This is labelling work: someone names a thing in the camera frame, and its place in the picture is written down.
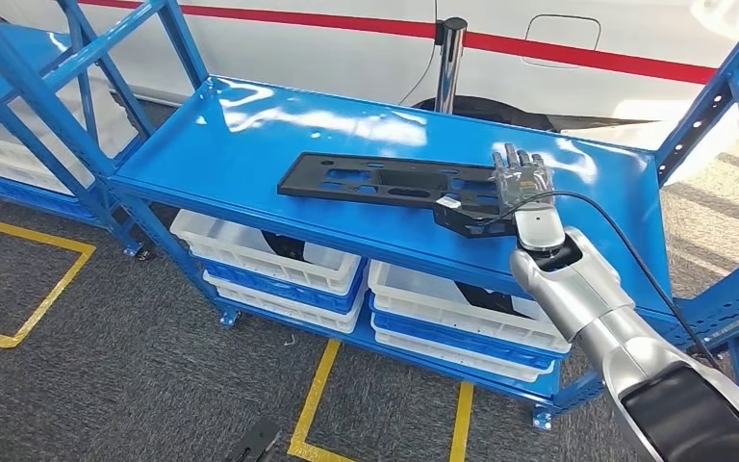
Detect black plastic panel part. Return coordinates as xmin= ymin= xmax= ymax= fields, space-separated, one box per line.
xmin=276 ymin=151 xmax=504 ymax=215

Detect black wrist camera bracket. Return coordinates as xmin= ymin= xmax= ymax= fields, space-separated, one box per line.
xmin=433 ymin=195 xmax=519 ymax=239

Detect yellow floor tape square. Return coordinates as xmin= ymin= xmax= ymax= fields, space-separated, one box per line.
xmin=0 ymin=218 xmax=98 ymax=350

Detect stacked white plastic bins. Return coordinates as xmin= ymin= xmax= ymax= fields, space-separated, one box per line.
xmin=0 ymin=73 xmax=138 ymax=195

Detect blue metal shelf rack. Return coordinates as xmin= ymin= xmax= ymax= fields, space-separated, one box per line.
xmin=0 ymin=0 xmax=157 ymax=260
xmin=0 ymin=0 xmax=739 ymax=431

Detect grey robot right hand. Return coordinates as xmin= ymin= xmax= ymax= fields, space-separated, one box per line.
xmin=492 ymin=142 xmax=557 ymax=215

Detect white plastic bin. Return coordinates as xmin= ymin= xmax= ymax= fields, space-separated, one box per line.
xmin=170 ymin=209 xmax=363 ymax=295
xmin=203 ymin=270 xmax=368 ymax=334
xmin=372 ymin=315 xmax=555 ymax=384
xmin=368 ymin=260 xmax=572 ymax=354

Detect black bracket part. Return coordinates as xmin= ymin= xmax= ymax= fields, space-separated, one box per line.
xmin=455 ymin=280 xmax=533 ymax=321
xmin=261 ymin=230 xmax=307 ymax=263

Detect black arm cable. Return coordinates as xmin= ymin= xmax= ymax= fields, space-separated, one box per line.
xmin=484 ymin=190 xmax=722 ymax=372

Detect chrome stanchion post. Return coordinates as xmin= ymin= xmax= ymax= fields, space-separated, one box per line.
xmin=433 ymin=16 xmax=470 ymax=116

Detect black robot left foot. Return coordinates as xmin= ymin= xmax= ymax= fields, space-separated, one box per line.
xmin=224 ymin=417 xmax=284 ymax=462

